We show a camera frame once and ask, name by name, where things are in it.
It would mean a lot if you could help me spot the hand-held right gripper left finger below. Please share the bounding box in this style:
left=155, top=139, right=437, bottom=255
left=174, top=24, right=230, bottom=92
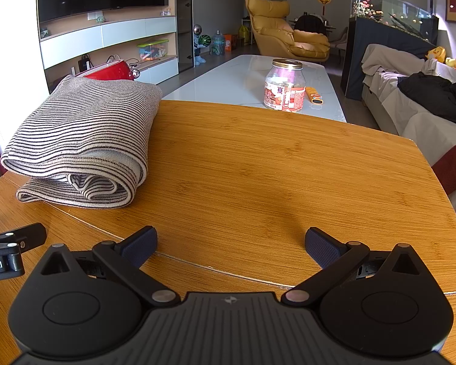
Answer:
left=40, top=225, right=182, bottom=308

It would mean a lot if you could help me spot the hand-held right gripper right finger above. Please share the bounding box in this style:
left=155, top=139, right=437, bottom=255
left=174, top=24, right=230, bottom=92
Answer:
left=280, top=227, right=420, bottom=307

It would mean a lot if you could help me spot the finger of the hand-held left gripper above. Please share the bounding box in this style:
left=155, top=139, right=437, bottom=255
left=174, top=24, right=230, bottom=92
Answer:
left=0, top=222, right=48, bottom=252

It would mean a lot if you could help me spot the striped knit sweater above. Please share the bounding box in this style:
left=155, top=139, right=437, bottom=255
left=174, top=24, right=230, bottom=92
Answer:
left=0, top=75, right=164, bottom=210

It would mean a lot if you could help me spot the grey sofa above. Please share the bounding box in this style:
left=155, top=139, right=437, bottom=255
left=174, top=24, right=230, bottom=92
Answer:
left=361, top=43, right=456, bottom=214

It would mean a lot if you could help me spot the glass jar with gold lid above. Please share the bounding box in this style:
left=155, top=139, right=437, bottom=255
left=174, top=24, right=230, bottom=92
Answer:
left=264, top=58, right=307, bottom=113

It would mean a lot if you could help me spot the red kitchen appliance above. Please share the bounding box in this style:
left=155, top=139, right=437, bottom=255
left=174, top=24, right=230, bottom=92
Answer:
left=82, top=60, right=141, bottom=82

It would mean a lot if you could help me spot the white coffee table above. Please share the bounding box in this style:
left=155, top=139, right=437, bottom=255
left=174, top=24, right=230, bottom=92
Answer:
left=161, top=54, right=347, bottom=123

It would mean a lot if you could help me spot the black jacket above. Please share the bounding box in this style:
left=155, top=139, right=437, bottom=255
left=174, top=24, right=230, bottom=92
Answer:
left=397, top=71, right=456, bottom=130

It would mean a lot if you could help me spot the plastic box with green lid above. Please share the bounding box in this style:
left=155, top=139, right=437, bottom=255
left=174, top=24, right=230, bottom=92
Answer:
left=136, top=39, right=169, bottom=62

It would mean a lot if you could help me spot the beige sofa throw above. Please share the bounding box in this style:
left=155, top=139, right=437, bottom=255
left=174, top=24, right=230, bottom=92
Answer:
left=361, top=43, right=438, bottom=96

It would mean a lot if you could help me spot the dark aquarium cabinet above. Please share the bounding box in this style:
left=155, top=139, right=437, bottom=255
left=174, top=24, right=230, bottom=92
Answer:
left=341, top=17, right=440, bottom=102

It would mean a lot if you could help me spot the astronaut toy figure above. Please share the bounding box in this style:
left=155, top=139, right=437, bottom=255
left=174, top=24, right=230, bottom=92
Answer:
left=192, top=23, right=212, bottom=66

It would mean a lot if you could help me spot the white television cabinet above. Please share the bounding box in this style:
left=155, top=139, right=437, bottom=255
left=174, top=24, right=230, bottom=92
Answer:
left=38, top=5, right=179, bottom=89

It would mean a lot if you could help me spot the large water bottle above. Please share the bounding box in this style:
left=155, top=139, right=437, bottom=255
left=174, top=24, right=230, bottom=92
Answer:
left=210, top=30, right=226, bottom=56

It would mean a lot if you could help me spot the yellow leather armchair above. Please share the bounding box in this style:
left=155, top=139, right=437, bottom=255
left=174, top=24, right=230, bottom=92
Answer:
left=245, top=0, right=331, bottom=62

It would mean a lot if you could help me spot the yellow duck plush toy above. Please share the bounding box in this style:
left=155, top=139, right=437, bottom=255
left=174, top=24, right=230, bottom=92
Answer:
left=425, top=46, right=447, bottom=64

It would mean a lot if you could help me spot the black chair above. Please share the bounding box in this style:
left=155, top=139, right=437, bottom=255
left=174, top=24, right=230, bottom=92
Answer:
left=294, top=13, right=328, bottom=36

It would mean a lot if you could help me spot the dark glass cabinet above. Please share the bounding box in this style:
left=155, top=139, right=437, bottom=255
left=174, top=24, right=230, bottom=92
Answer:
left=174, top=0, right=195, bottom=74

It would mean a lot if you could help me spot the glass aquarium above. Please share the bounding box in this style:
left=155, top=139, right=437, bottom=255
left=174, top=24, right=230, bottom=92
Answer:
left=350, top=0, right=440, bottom=41

